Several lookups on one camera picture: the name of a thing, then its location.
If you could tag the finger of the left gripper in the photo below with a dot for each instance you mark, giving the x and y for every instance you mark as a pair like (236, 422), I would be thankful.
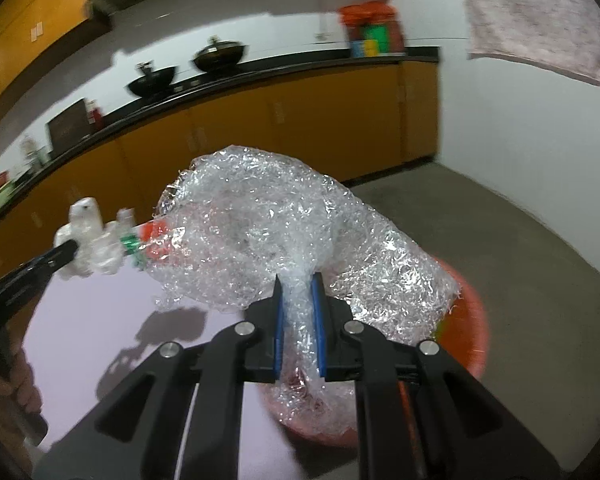
(31, 278)

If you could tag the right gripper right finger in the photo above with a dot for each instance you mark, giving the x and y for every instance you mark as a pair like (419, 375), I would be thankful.
(349, 350)

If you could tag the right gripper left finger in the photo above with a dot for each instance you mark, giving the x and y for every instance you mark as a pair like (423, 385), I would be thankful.
(250, 350)

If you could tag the white translucent plastic bag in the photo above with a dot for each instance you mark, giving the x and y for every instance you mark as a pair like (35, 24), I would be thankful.
(100, 246)

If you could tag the bubble wrap sheet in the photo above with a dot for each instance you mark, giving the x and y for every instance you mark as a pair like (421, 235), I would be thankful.
(242, 216)

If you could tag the dark green plastic bag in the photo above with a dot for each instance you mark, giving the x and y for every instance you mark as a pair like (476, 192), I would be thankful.
(134, 248)

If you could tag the orange plastic bag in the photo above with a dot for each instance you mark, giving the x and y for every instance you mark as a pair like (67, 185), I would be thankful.
(156, 241)

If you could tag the lower wooden kitchen cabinets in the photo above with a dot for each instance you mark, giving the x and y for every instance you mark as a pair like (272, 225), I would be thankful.
(347, 117)

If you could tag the person's left hand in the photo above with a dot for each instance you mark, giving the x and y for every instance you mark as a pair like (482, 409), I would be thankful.
(21, 388)

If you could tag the glass jar on counter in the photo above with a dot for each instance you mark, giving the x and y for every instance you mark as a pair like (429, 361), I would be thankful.
(33, 154)

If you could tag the dark cutting board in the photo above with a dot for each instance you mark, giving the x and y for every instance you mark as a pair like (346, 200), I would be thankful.
(69, 128)

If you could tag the red bottle on counter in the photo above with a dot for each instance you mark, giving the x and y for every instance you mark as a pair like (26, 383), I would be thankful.
(94, 115)

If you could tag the black wok left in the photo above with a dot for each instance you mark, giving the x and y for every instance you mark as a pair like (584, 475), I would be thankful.
(152, 82)

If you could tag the black wok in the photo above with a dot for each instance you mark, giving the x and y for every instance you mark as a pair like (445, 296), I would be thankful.
(219, 56)
(152, 82)

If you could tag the black wok right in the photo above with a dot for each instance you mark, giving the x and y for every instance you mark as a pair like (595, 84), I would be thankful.
(219, 56)

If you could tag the colourful boxes with orange bag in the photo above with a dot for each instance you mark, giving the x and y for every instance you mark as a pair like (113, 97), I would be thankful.
(373, 29)

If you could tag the hanging floral cloth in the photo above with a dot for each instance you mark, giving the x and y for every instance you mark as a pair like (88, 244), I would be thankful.
(562, 36)

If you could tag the upper wooden wall cabinet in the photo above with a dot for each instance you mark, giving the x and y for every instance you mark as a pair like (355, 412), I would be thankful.
(36, 36)

